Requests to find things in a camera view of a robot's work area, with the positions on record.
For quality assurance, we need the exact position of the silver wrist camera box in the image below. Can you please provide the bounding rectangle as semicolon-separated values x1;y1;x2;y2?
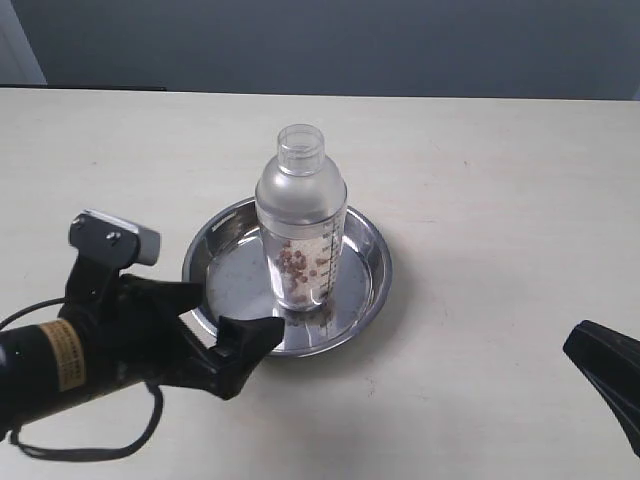
69;209;161;269

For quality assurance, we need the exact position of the round stainless steel plate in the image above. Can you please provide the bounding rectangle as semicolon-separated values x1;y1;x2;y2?
182;198;393;358

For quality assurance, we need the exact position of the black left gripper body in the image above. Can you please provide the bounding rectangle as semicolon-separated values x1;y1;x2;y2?
29;249;251;411

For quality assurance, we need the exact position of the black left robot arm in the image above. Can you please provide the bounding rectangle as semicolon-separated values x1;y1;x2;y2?
1;253;283;435

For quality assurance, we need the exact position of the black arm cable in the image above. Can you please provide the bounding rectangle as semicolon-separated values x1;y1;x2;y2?
0;297;166;460

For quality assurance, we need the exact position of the clear plastic shaker bottle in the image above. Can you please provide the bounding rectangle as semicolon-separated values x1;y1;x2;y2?
255;124;348;311

